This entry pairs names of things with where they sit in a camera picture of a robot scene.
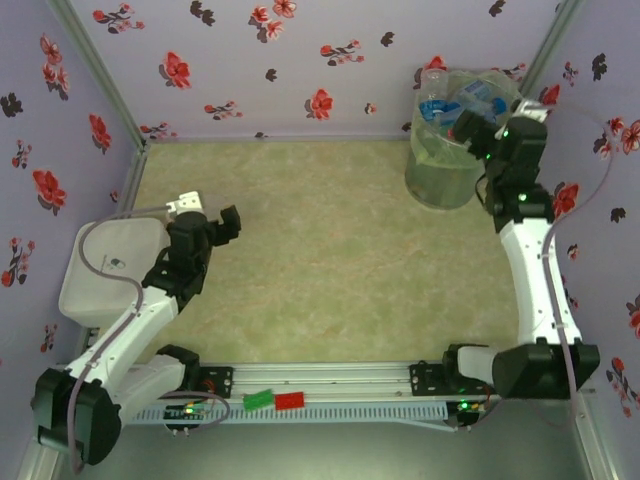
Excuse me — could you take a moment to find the striped label bottle blue cap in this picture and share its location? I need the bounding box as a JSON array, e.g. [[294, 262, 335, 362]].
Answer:
[[447, 81, 510, 126]]

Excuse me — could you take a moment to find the blue label bottle white cap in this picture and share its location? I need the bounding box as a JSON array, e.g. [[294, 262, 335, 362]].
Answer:
[[416, 68, 451, 126]]

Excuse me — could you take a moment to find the clear green bin liner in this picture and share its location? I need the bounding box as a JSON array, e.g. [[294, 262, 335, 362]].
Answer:
[[409, 68, 530, 164]]

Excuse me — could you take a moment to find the translucent green plastic bin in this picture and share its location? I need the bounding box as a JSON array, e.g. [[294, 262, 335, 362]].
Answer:
[[402, 68, 530, 211]]

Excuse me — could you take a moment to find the white plastic tray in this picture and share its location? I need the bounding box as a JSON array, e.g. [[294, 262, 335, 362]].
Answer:
[[57, 216, 171, 326]]

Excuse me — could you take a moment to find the left small circuit board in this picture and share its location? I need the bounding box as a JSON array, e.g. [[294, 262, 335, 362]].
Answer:
[[163, 402, 211, 421]]

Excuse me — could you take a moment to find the small circuit board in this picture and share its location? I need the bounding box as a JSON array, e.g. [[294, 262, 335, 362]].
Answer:
[[455, 398, 489, 419], [163, 402, 211, 421]]

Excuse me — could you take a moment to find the green toy block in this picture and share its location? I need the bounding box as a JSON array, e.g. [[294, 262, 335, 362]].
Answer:
[[242, 389, 276, 412]]

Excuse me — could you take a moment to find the red toy block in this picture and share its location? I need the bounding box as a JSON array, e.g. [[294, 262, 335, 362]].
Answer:
[[273, 391, 307, 411]]

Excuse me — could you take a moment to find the right small circuit board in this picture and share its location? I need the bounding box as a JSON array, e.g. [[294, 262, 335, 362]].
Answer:
[[455, 398, 489, 419]]

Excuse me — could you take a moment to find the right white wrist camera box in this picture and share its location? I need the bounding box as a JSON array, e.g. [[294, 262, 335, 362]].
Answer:
[[508, 98, 550, 125]]

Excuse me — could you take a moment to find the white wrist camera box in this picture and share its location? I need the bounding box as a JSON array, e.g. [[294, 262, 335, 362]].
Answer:
[[508, 98, 550, 125], [165, 190, 207, 218]]

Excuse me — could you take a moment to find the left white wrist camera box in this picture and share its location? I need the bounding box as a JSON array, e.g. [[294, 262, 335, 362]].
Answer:
[[165, 190, 207, 218]]

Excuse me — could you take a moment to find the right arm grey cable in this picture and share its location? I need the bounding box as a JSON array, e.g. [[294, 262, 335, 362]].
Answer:
[[452, 102, 615, 434]]

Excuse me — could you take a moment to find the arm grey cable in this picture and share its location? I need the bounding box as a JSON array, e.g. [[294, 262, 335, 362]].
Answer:
[[67, 204, 232, 475], [452, 102, 615, 434]]

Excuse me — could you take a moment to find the left arm grey cable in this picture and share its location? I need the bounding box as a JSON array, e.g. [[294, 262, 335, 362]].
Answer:
[[67, 204, 232, 475]]

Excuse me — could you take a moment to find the aluminium corner post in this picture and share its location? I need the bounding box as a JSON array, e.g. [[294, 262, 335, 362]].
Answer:
[[47, 0, 150, 150], [519, 0, 587, 99]]

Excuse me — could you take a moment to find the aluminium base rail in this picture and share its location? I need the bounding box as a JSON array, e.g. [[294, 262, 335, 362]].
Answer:
[[47, 357, 596, 401]]

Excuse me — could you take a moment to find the white slotted cable duct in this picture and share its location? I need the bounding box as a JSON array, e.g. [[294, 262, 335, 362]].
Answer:
[[67, 402, 449, 426]]

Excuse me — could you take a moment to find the aluminium frame bar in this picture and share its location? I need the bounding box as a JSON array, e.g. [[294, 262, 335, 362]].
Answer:
[[569, 389, 624, 480], [13, 439, 66, 480]]

